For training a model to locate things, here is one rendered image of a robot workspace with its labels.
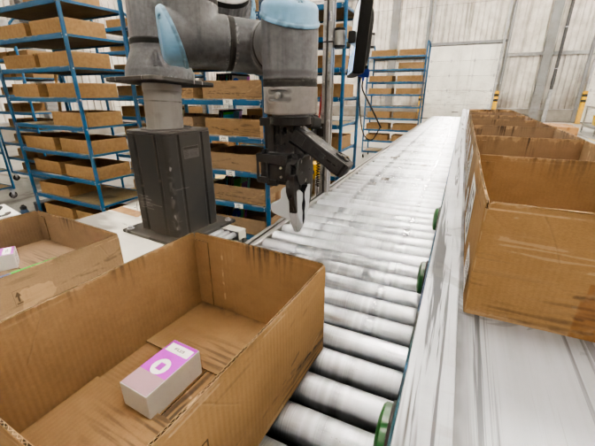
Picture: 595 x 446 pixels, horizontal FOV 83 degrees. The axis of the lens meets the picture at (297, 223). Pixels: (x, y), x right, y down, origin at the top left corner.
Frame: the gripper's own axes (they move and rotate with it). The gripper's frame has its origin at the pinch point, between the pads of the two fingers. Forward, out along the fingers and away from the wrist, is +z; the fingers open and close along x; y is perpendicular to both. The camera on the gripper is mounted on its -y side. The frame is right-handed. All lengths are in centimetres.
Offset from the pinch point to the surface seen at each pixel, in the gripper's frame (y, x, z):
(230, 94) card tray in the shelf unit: 92, -114, -22
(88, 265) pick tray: 49, 11, 14
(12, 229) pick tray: 87, 6, 13
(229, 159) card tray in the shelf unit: 96, -114, 15
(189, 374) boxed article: 7.8, 25.2, 16.7
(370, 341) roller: -15.6, 3.3, 19.3
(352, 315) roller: -10.5, -3.0, 19.3
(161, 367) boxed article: 10.4, 27.6, 14.1
